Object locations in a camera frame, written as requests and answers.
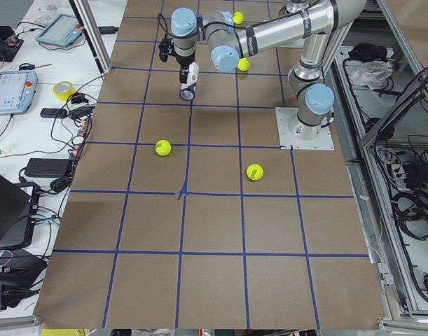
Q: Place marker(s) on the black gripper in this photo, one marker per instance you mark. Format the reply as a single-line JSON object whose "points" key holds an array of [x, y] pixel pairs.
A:
{"points": [[183, 61]]}

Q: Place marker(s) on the white tennis ball can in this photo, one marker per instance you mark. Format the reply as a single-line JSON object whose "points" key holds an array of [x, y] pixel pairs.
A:
{"points": [[188, 89]]}

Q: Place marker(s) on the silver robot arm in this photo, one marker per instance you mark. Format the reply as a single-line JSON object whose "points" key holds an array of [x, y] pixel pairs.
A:
{"points": [[312, 22]]}

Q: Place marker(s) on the middle back tennis ball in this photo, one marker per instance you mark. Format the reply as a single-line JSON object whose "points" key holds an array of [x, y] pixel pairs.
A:
{"points": [[243, 65]]}

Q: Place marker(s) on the tennis ball near can side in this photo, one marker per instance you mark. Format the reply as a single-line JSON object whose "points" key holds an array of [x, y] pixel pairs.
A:
{"points": [[238, 17]]}

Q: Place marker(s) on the front Roland Garros tennis ball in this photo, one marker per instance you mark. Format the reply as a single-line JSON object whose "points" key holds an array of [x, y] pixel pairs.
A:
{"points": [[163, 147]]}

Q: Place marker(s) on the tennis ball near base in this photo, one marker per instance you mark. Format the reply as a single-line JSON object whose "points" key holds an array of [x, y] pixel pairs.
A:
{"points": [[254, 172]]}

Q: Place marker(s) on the yellow tape roll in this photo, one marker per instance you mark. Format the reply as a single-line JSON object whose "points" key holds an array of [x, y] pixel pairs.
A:
{"points": [[63, 90]]}

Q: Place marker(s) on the far blue teach pendant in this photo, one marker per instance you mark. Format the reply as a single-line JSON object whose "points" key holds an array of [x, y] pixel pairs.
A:
{"points": [[61, 31]]}

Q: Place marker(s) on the blue teach pendant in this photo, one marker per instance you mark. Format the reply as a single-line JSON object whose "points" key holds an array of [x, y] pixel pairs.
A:
{"points": [[61, 31], [17, 89]]}

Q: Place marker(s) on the scissors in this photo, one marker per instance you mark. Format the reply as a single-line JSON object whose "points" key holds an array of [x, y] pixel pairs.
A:
{"points": [[29, 66]]}

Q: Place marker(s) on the near blue teach pendant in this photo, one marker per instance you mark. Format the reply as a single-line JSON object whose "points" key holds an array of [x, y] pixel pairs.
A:
{"points": [[17, 89]]}

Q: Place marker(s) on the black power adapter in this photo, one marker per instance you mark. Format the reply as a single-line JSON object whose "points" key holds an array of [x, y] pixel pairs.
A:
{"points": [[47, 167]]}

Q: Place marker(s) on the black laptop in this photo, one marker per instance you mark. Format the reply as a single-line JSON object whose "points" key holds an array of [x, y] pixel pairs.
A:
{"points": [[18, 205]]}

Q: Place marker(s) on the aluminium frame post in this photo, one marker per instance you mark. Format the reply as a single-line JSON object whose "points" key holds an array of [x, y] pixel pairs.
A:
{"points": [[83, 13]]}

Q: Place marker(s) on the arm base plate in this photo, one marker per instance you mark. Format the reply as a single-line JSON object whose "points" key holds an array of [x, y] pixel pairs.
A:
{"points": [[294, 135]]}

